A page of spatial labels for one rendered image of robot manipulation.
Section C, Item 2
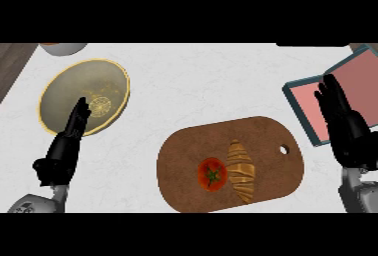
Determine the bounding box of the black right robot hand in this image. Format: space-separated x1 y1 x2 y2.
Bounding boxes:
313 73 378 172

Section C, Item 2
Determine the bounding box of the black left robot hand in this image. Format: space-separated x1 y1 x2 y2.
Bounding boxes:
31 96 93 188

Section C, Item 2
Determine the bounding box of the teal box with pink inside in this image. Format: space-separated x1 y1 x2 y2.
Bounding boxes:
281 44 378 147

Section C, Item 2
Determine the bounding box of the brown wooden cutting board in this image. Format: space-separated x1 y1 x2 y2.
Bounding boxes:
155 115 306 214

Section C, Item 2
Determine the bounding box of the golden croissant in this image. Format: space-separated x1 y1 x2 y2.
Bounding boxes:
225 139 257 204

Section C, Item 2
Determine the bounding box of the gold-rimmed grey plate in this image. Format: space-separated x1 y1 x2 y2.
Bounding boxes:
39 58 132 137

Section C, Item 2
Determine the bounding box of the red tomato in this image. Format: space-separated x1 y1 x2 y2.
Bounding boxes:
197 157 229 193

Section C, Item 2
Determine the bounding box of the white bowl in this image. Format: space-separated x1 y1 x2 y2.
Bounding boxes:
39 43 89 57

